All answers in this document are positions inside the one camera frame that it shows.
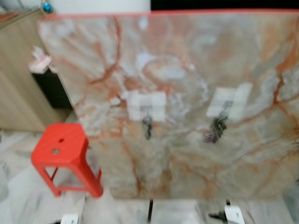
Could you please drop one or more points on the pink tissue pack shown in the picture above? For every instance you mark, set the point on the pink tissue pack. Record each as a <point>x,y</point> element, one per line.
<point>39,60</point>

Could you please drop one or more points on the blue and gold trophy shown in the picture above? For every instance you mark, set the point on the blue and gold trophy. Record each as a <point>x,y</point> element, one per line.
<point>46,6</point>

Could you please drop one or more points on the key bunch with purple tag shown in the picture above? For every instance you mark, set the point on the key bunch with purple tag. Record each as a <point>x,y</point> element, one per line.
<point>217,127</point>

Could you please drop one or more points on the black low TV console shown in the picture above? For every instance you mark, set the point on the black low TV console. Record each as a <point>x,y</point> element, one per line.
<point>51,91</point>

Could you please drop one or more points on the light wooden cabinet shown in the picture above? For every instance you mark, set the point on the light wooden cabinet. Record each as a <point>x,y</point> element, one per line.
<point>14,70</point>

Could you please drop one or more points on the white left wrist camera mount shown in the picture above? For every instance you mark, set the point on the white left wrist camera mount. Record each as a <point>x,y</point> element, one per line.
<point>70,219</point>

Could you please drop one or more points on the black table leg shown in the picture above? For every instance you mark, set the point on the black table leg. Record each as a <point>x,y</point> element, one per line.
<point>150,211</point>

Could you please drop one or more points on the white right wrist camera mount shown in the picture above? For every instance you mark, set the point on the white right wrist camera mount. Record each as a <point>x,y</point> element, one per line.
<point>234,215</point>

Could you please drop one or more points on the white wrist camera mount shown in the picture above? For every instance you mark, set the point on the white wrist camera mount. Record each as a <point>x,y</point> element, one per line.
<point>234,215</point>
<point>70,219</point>

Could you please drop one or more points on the black television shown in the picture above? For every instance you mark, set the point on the black television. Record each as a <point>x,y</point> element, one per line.
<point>224,4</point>

